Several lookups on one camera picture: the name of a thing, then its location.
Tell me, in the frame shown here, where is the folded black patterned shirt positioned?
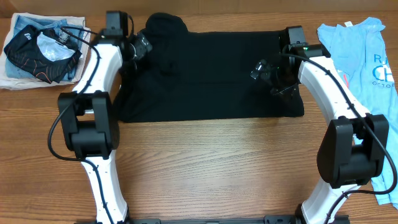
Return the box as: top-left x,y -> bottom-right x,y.
4,25 -> 81,84

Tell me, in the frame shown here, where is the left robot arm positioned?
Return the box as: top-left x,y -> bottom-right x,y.
55,11 -> 152,223

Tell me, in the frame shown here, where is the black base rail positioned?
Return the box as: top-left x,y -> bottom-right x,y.
74,214 -> 351,224

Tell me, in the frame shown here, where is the folded beige cloth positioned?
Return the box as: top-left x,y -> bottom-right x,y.
1,12 -> 91,90

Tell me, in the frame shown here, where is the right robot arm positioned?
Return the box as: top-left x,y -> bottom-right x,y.
251,26 -> 397,224

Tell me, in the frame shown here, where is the light blue t-shirt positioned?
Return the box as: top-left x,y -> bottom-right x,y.
317,17 -> 398,210

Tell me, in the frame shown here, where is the black t-shirt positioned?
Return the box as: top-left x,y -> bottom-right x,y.
113,12 -> 304,123

